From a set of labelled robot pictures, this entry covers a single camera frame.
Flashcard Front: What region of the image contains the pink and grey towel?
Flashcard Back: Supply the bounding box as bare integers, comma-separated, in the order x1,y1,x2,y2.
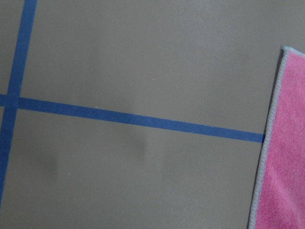
248,46,305,229

